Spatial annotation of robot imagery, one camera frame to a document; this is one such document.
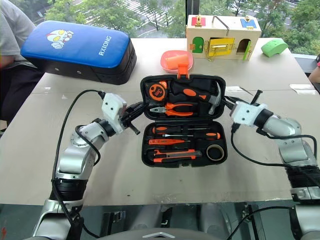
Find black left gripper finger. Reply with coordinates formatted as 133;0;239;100
125;121;141;136
129;101;149;116

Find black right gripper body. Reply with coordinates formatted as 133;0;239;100
225;99;238;115

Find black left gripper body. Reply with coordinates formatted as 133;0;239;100
121;104;138;129

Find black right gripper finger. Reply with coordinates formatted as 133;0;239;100
250;89;263;105
222;95;241;106

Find orange voltage tester pen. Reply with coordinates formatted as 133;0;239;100
148;138;188;146

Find black plastic tool case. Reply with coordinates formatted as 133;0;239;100
139;63;228;169

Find orange black utility knife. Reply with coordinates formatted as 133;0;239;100
152;148;203;164

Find orange black tape measure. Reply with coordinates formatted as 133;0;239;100
147;80;169;103

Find orange black claw hammer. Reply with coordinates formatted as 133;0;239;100
170;80;223;116

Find short clear tape strip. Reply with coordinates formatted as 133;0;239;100
289;83;318;96

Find pink plastic plate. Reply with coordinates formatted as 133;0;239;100
160;49;195;74

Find green plastic object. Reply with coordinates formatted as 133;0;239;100
260;38;289;59

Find orange foam block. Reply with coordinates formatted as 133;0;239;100
165;54;189;71

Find wooden lock puzzle box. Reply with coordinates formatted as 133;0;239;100
185;14;262;62

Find blue black kick pad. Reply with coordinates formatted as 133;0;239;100
20;20;138;86

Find grey rounded robot torso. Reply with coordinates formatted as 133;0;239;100
97;202;252;240

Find person in grey shirt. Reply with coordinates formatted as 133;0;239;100
0;0;45;135

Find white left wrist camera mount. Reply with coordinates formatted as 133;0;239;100
101;92;129;136

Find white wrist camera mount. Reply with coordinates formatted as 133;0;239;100
229;101;269;129
101;92;129;136

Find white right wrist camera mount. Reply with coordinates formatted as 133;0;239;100
229;101;269;129

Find orange handled pliers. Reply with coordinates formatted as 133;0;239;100
149;101;196;118

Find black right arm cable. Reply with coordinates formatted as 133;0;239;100
230;121;320;240

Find black window frame post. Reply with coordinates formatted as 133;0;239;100
184;0;200;16

